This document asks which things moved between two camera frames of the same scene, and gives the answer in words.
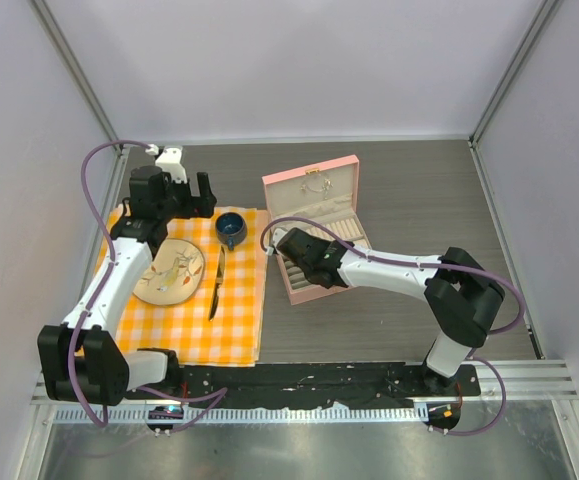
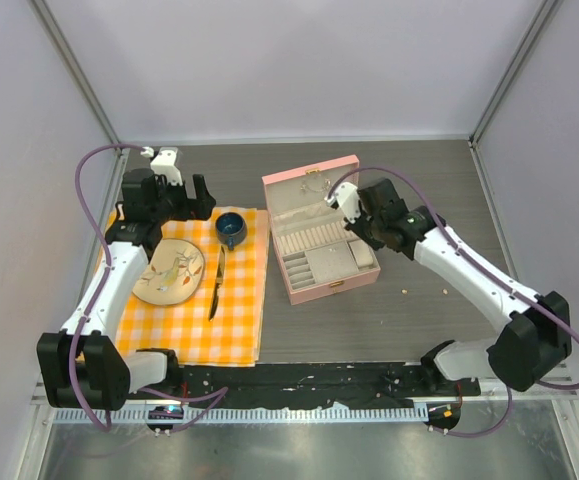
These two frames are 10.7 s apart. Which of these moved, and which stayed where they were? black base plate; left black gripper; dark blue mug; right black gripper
Moved: right black gripper
Stayed: dark blue mug; left black gripper; black base plate
